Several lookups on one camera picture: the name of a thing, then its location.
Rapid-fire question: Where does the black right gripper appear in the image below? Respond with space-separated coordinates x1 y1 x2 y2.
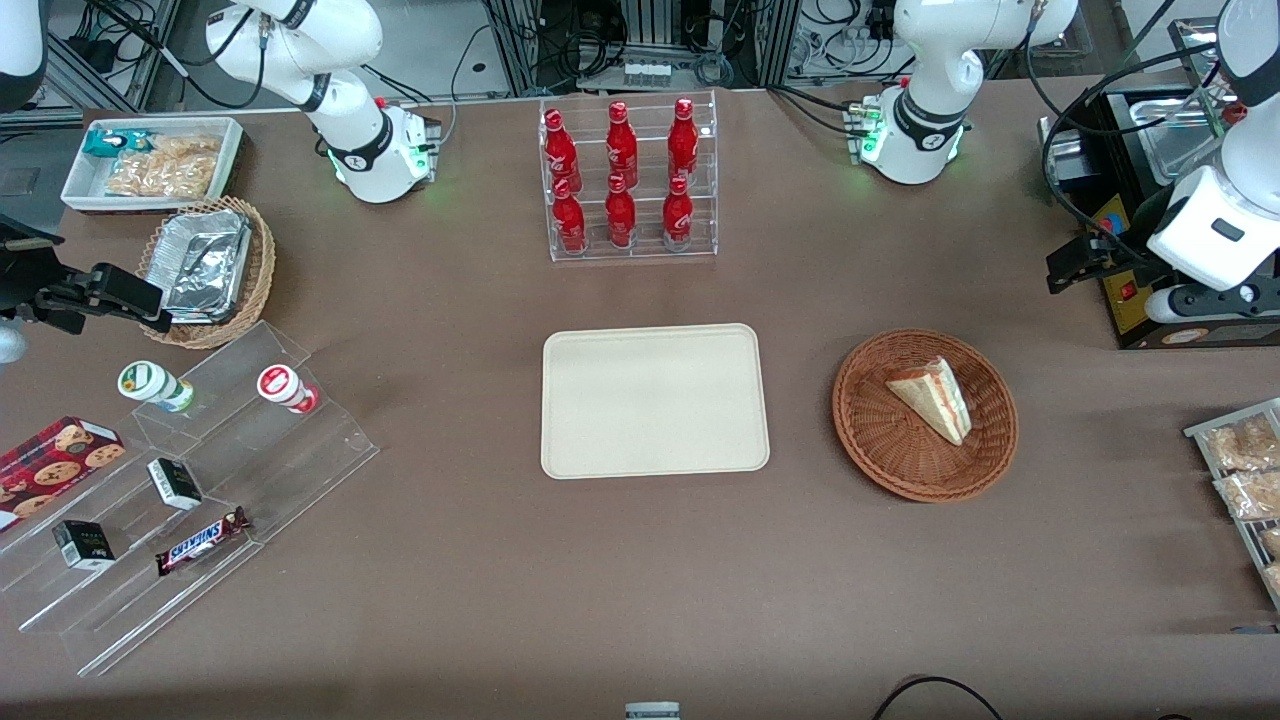
0 214 174 337

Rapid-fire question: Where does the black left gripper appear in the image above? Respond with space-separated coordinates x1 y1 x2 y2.
1046 232 1153 295

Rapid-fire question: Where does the triangular sandwich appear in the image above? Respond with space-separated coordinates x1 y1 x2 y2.
885 357 974 447

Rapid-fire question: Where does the small light wicker basket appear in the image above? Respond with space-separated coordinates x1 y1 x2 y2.
137 196 277 350

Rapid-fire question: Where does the grey metal snack tray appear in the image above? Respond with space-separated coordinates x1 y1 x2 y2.
1183 398 1280 612

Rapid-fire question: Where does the large brown wicker basket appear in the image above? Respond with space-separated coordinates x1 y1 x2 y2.
832 329 1020 503

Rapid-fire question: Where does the beige plastic tray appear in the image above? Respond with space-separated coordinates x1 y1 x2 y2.
540 323 771 480

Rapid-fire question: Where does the aluminium foil container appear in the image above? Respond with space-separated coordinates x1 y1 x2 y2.
158 209 254 324

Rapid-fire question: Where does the green lid drink cup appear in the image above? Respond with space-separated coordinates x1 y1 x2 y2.
117 360 196 414

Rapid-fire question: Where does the black food warmer cabinet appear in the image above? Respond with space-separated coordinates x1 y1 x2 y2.
1038 15 1280 351

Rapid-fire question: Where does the white rectangular bin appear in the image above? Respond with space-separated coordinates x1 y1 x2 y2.
60 116 246 215

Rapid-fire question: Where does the clear bag of chips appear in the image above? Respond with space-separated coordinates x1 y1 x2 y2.
104 135 224 200

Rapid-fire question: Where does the steel warmer pan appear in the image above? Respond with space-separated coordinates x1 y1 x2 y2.
1130 97 1239 188

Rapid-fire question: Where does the red lid drink cup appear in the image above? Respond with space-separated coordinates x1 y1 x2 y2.
256 364 321 415

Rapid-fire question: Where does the teal snack packet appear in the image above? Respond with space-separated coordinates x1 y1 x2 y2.
83 127 159 160

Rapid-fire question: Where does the dark grey flat box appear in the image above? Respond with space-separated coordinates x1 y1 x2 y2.
0 128 87 241

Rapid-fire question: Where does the small black white box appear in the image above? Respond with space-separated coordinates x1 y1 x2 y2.
147 457 204 512

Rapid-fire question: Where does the red cookie box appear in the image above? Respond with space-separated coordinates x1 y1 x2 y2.
0 416 127 533

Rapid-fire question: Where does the clear acrylic step display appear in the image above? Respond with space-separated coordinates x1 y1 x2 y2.
0 320 381 678

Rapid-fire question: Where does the snickers chocolate bar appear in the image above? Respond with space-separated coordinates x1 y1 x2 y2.
154 506 252 578

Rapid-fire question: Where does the red cola bottle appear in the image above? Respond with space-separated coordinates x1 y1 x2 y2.
661 176 695 252
667 97 700 183
604 173 638 250
605 101 639 187
552 178 588 254
544 108 583 193

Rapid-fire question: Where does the clear acrylic bottle rack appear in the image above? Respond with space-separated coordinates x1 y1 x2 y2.
538 90 719 263

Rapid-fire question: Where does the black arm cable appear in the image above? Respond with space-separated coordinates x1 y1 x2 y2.
1025 0 1241 266

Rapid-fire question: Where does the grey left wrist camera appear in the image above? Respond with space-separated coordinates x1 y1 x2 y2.
1145 285 1280 324

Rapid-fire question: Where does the black table cable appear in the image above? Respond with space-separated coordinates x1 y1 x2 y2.
870 675 1006 720

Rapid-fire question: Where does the aluminium frame equipment rack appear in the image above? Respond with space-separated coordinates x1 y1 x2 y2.
483 0 803 96

